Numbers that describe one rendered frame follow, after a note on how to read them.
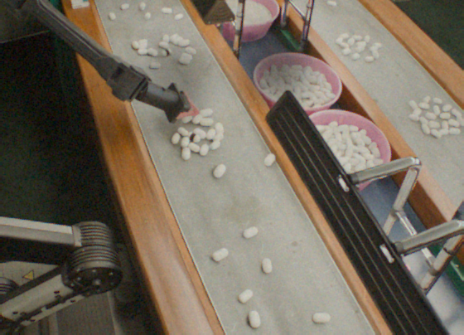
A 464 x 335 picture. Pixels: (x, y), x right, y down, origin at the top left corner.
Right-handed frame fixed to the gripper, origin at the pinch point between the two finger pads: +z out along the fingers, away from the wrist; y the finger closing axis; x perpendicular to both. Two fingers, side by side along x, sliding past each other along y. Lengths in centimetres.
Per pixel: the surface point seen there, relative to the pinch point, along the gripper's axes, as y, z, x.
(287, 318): -64, -1, 3
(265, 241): -43.6, 1.9, 0.4
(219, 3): 0.7, -17.5, -29.5
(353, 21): 32, 58, -43
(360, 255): -70, -19, -26
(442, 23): 113, 218, -75
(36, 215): 39, 6, 94
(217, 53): 23.1, 11.8, -9.5
